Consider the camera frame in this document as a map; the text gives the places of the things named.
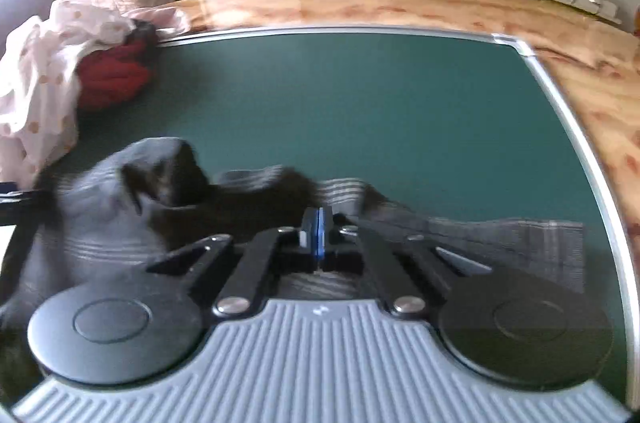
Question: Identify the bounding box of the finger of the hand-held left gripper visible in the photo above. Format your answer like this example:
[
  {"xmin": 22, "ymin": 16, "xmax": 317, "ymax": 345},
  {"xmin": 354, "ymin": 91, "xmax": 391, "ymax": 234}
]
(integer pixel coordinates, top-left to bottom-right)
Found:
[{"xmin": 0, "ymin": 182, "xmax": 53, "ymax": 226}]

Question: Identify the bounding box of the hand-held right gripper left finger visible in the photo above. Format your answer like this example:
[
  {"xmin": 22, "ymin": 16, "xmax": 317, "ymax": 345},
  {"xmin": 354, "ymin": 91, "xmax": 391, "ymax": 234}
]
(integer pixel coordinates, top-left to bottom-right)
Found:
[{"xmin": 145, "ymin": 207, "xmax": 319, "ymax": 319}]

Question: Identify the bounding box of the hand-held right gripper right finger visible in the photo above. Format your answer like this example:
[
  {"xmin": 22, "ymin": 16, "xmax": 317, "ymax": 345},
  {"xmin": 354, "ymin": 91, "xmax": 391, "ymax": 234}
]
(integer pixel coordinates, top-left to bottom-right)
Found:
[{"xmin": 317, "ymin": 206, "xmax": 494, "ymax": 319}]

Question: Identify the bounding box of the dark grey plaid garment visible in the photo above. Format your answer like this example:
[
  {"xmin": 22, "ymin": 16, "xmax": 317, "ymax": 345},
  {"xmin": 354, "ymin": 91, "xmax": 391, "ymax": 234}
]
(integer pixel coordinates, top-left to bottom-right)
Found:
[{"xmin": 0, "ymin": 137, "xmax": 586, "ymax": 354}]

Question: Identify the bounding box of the white polka dot garment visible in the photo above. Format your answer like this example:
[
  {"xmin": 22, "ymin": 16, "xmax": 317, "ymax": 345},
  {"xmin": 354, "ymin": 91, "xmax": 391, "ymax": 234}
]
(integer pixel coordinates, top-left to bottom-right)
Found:
[{"xmin": 0, "ymin": 0, "xmax": 193, "ymax": 190}]

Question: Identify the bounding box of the green framed table board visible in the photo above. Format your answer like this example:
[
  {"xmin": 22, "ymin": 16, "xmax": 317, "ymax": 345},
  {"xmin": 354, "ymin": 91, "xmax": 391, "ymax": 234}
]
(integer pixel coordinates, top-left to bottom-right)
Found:
[{"xmin": 35, "ymin": 26, "xmax": 640, "ymax": 410}]

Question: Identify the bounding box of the red garment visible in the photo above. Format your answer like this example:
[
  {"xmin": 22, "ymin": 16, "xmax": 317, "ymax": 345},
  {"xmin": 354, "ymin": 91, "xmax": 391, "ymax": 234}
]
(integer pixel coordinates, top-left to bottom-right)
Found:
[{"xmin": 75, "ymin": 40, "xmax": 154, "ymax": 112}]

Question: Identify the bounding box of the black garment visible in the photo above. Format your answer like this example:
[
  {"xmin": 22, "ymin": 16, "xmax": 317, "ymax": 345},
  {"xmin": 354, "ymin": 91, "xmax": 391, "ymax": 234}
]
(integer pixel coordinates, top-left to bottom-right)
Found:
[{"xmin": 125, "ymin": 20, "xmax": 160, "ymax": 52}]

